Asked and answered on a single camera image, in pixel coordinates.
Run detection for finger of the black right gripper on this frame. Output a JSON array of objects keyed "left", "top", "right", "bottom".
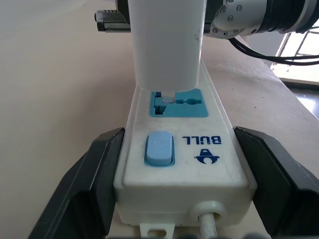
[
  {"left": 116, "top": 0, "right": 129, "bottom": 12},
  {"left": 204, "top": 0, "right": 226, "bottom": 34}
]

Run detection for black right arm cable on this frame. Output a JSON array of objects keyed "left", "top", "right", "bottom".
[{"left": 228, "top": 36, "right": 319, "bottom": 66}]

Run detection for white power strip cord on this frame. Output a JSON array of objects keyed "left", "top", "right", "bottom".
[{"left": 198, "top": 211, "right": 219, "bottom": 239}]

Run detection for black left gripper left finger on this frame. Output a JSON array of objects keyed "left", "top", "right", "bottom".
[{"left": 27, "top": 127, "right": 125, "bottom": 239}]

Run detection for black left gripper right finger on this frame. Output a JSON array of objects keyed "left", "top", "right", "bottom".
[{"left": 233, "top": 126, "right": 319, "bottom": 239}]

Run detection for white power strip blue sockets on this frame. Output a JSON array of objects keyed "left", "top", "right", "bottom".
[{"left": 113, "top": 60, "right": 259, "bottom": 239}]

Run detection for white charger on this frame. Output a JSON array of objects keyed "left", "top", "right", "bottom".
[{"left": 127, "top": 0, "right": 207, "bottom": 103}]

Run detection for window with metal grille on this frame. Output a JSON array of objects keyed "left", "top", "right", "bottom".
[{"left": 270, "top": 24, "right": 319, "bottom": 87}]

